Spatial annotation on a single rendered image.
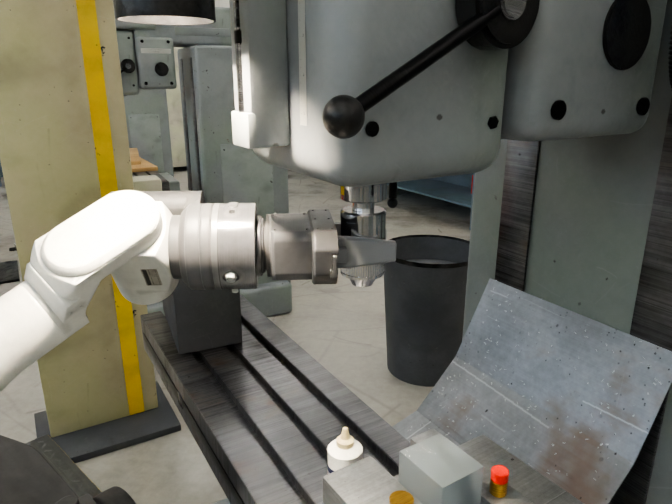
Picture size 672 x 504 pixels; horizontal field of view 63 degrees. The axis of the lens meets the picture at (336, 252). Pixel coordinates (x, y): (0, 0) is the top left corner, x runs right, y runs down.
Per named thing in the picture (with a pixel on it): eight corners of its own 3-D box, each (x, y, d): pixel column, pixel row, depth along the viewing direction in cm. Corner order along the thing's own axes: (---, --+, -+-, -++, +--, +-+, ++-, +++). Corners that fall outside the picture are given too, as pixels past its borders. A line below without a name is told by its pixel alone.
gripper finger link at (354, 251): (394, 264, 56) (334, 266, 56) (395, 234, 55) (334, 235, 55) (397, 270, 55) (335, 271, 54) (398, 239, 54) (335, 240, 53)
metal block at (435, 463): (438, 542, 50) (442, 488, 48) (397, 501, 55) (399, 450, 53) (479, 518, 53) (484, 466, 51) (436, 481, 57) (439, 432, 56)
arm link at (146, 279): (210, 257, 50) (80, 260, 49) (222, 313, 59) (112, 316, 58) (216, 165, 57) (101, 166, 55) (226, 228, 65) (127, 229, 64)
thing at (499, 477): (498, 500, 51) (501, 478, 50) (485, 490, 52) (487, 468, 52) (510, 494, 52) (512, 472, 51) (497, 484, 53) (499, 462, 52)
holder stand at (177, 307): (178, 355, 101) (168, 251, 95) (162, 311, 120) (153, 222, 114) (243, 343, 105) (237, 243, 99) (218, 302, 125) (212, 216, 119)
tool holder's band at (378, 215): (352, 226, 54) (352, 216, 54) (333, 215, 58) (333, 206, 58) (394, 221, 56) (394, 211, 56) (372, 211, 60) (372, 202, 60)
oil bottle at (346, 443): (338, 525, 63) (339, 443, 59) (321, 502, 66) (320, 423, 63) (368, 511, 65) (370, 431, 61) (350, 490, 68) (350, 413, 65)
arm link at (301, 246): (339, 216, 50) (205, 217, 49) (338, 313, 53) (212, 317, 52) (327, 189, 62) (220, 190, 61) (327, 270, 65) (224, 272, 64)
